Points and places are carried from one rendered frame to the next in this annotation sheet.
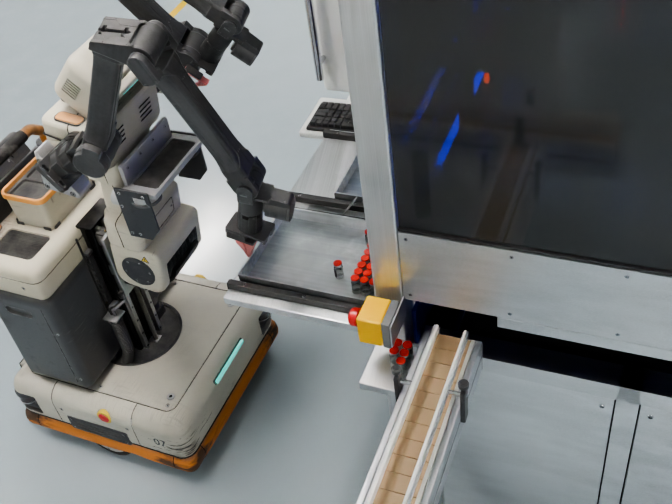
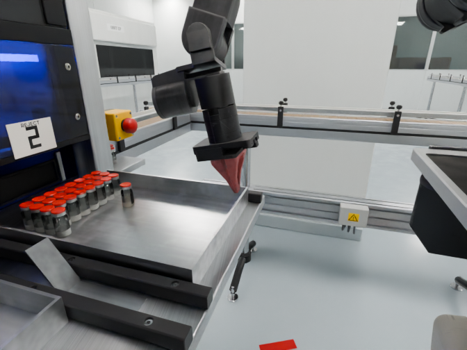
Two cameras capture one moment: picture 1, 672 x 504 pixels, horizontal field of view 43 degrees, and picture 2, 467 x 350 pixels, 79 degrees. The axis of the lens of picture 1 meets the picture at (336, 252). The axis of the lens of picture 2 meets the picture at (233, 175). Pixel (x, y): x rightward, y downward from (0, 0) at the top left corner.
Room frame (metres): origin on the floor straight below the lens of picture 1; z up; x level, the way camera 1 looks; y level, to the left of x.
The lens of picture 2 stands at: (2.00, 0.12, 1.14)
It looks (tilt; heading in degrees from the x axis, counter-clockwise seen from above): 21 degrees down; 170
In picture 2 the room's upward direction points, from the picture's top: straight up
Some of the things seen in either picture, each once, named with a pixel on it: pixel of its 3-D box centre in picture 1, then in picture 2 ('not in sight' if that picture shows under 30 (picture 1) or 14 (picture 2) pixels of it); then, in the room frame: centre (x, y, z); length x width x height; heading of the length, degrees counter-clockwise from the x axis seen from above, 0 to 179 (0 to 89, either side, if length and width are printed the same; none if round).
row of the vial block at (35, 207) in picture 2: (376, 263); (77, 198); (1.46, -0.09, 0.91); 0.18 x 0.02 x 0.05; 152
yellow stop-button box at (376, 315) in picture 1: (378, 321); (114, 124); (1.19, -0.06, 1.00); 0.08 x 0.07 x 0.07; 63
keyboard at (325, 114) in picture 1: (374, 120); not in sight; (2.17, -0.18, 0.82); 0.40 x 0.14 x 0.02; 64
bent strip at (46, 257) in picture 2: (331, 204); (85, 275); (1.70, -0.01, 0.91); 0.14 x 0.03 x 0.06; 62
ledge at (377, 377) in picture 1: (399, 369); (112, 165); (1.16, -0.09, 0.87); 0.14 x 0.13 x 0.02; 63
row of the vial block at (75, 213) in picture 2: (367, 261); (86, 200); (1.47, -0.07, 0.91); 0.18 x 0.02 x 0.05; 152
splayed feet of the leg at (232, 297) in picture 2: not in sight; (244, 261); (0.65, 0.42, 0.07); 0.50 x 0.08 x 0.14; 153
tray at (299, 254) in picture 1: (325, 255); (137, 212); (1.52, 0.03, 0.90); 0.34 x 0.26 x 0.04; 62
